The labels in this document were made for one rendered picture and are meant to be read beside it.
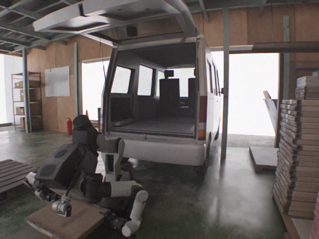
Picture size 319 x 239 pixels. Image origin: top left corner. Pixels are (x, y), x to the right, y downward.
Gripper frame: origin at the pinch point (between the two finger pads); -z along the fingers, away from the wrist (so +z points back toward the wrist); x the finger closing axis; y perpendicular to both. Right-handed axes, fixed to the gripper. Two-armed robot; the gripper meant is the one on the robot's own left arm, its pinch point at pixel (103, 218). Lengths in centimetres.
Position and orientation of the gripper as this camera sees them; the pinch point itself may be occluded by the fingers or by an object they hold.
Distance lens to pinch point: 145.6
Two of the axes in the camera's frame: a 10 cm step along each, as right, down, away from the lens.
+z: 9.1, 0.5, -4.0
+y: 4.1, -1.0, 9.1
